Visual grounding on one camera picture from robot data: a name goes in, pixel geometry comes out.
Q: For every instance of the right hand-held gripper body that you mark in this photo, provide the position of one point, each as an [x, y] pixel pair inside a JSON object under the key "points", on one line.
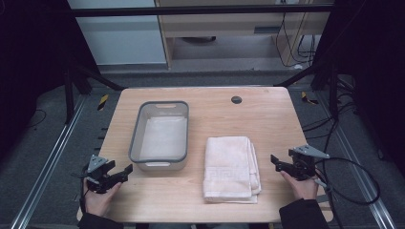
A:
{"points": [[302, 163]]}

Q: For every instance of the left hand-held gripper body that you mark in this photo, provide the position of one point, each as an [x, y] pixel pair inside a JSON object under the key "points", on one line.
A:
{"points": [[97, 178]]}

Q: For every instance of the person's left hand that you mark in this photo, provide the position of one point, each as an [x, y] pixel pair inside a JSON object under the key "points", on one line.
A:
{"points": [[99, 201]]}

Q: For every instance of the person's right hand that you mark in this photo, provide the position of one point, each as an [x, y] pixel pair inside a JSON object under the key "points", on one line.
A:
{"points": [[302, 187]]}

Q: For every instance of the grey-rimmed plastic basin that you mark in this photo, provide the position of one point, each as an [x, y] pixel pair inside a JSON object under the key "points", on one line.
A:
{"points": [[137, 136]]}

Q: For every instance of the folded pale pink towel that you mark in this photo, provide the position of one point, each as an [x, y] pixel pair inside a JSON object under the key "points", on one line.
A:
{"points": [[227, 168]]}

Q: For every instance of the white towel in basin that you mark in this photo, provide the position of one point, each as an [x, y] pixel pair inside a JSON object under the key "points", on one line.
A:
{"points": [[165, 137]]}

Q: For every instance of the yellow black floor tape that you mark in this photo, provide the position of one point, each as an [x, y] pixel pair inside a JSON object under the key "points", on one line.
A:
{"points": [[308, 98], [102, 102]]}

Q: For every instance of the white cabinet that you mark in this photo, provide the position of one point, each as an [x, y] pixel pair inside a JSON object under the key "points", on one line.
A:
{"points": [[121, 38]]}

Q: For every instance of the light wooden desk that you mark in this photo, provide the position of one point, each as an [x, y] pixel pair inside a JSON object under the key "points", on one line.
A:
{"points": [[223, 24]]}

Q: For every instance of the aluminium floor rail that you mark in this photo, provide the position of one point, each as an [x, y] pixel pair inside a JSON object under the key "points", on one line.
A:
{"points": [[359, 165], [47, 162]]}

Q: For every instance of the black frame strut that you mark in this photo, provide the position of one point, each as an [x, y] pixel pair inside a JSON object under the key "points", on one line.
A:
{"points": [[318, 74], [95, 77]]}

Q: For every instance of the black frame crossbar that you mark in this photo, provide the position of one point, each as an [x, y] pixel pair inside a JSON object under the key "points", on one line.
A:
{"points": [[197, 10]]}

